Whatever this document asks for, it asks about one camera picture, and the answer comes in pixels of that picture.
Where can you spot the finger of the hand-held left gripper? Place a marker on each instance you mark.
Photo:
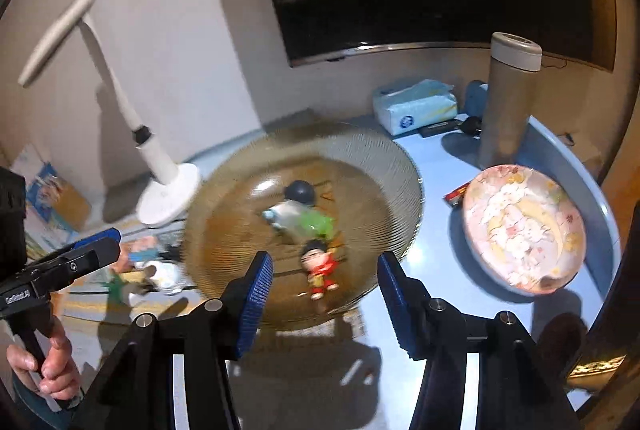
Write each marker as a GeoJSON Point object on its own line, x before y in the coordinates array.
{"type": "Point", "coordinates": [80, 265]}
{"type": "Point", "coordinates": [102, 236]}

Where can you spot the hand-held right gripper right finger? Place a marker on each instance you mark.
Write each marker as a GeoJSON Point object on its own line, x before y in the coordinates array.
{"type": "Point", "coordinates": [395, 305]}

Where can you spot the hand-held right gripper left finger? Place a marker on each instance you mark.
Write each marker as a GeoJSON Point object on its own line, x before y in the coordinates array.
{"type": "Point", "coordinates": [256, 295]}

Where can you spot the teal green toy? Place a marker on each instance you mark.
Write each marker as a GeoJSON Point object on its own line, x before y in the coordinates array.
{"type": "Point", "coordinates": [118, 290]}

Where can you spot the person's left hand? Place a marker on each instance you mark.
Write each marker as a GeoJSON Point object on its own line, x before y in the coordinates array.
{"type": "Point", "coordinates": [60, 375]}

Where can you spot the pink and blue toy figurine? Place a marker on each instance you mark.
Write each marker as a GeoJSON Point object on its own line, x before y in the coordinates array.
{"type": "Point", "coordinates": [137, 254]}

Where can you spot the colourful book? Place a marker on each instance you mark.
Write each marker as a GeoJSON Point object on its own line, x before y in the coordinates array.
{"type": "Point", "coordinates": [50, 197]}

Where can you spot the red dressed toy figurine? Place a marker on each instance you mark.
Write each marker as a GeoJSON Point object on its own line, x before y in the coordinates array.
{"type": "Point", "coordinates": [320, 267]}

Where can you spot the white toy figure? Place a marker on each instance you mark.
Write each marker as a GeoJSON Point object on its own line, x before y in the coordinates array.
{"type": "Point", "coordinates": [162, 277]}

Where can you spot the lime green plastic piece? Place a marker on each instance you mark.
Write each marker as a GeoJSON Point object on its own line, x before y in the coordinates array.
{"type": "Point", "coordinates": [316, 222]}

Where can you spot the white desk lamp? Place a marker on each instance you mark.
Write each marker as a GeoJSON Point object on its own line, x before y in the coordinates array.
{"type": "Point", "coordinates": [165, 165]}

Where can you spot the dark round ball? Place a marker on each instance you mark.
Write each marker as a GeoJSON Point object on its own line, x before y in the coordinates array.
{"type": "Point", "coordinates": [299, 192]}

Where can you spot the small red box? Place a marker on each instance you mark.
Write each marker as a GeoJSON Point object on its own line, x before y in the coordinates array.
{"type": "Point", "coordinates": [454, 196]}

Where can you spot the pink floral plate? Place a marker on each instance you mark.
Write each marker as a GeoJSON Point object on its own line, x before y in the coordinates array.
{"type": "Point", "coordinates": [522, 230]}

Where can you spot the small black round object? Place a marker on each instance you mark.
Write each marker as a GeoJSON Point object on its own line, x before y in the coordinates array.
{"type": "Point", "coordinates": [471, 126]}

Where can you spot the white blue tissue pack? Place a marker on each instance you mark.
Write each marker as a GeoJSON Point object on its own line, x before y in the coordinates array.
{"type": "Point", "coordinates": [410, 108]}

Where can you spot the blue container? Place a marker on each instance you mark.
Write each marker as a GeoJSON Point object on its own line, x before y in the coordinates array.
{"type": "Point", "coordinates": [475, 98]}

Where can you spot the beige thermos tumbler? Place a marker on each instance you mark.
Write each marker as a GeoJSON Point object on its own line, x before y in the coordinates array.
{"type": "Point", "coordinates": [505, 110]}

